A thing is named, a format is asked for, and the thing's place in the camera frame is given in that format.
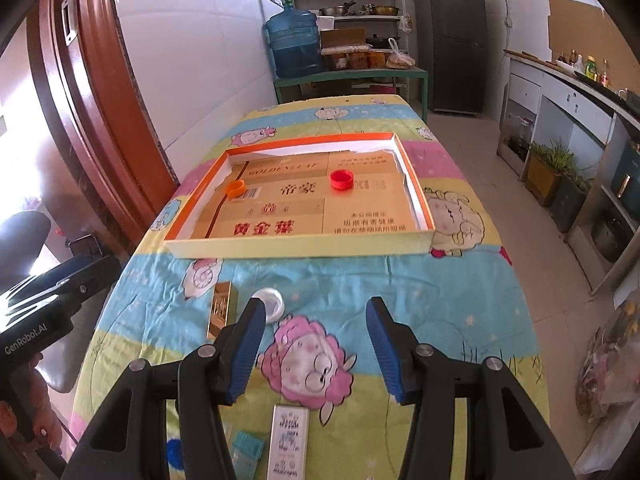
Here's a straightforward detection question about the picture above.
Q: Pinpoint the orange-rimmed cardboard tray box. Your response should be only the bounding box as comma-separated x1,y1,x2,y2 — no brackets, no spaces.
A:
164,131,437,260

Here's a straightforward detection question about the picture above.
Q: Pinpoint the gold cigarette box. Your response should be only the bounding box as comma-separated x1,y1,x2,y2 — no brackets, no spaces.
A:
206,282,235,340

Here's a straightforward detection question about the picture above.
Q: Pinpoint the cardboard sheet on wall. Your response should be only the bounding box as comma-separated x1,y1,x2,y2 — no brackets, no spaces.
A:
547,0,631,68

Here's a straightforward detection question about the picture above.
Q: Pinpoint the teal small box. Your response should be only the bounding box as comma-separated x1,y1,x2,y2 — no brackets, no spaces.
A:
231,431,266,480

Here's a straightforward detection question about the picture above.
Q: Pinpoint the brown cardboard box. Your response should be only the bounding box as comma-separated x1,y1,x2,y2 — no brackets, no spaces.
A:
320,27,368,48

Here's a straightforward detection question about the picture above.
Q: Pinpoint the plastic bag with food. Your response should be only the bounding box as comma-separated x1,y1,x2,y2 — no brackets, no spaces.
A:
386,37,417,68

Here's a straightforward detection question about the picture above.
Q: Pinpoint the teal kitchen appliance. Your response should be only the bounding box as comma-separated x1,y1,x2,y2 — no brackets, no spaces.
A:
610,142,640,206

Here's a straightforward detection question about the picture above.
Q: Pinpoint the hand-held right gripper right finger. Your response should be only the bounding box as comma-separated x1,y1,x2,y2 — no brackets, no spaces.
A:
365,296,576,480

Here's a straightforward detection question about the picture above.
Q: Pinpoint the white cigarette box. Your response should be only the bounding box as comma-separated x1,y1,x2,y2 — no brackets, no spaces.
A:
266,404,311,480

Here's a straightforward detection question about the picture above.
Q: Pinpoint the blue water jug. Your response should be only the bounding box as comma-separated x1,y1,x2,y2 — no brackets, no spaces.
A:
264,0,325,80

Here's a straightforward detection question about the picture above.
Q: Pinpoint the white bottle cap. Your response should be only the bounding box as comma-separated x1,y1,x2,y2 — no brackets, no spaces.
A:
252,287,285,323

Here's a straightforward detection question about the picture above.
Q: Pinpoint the black box device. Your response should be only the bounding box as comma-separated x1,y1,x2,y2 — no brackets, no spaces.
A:
64,232,103,261

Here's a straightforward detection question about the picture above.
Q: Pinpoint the metal cooking pot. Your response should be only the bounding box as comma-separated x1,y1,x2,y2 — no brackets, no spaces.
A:
590,217,628,261

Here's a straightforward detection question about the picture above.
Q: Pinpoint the brown planter with plant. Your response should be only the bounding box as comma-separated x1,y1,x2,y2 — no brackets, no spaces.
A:
525,142,573,207

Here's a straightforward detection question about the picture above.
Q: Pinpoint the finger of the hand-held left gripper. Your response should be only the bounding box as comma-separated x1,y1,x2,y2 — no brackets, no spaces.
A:
12,255,122,311

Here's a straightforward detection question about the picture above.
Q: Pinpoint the grey office chair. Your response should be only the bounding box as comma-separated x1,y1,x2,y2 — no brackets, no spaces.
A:
0,210,108,396

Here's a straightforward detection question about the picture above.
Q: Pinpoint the brown wooden door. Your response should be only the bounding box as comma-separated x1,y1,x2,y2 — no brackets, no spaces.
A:
27,0,181,256

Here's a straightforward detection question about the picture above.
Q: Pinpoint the green metal table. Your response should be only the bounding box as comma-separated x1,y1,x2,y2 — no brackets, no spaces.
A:
273,66,430,122

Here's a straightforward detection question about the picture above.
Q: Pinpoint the dark grey refrigerator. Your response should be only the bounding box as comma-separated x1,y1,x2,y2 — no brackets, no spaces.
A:
411,0,488,115

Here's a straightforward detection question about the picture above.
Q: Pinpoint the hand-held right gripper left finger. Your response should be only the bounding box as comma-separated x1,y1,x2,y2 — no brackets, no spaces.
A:
62,297,268,480

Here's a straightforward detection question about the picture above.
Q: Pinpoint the white kitchen counter cabinet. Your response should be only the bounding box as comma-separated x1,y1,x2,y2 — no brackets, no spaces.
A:
496,49,640,296

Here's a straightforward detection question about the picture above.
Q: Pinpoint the pile of plastic bags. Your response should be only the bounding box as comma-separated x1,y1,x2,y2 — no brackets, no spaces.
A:
575,290,640,426

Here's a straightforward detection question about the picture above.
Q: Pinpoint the dark green planter with plant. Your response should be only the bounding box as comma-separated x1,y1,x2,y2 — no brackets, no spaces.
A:
552,175,591,233

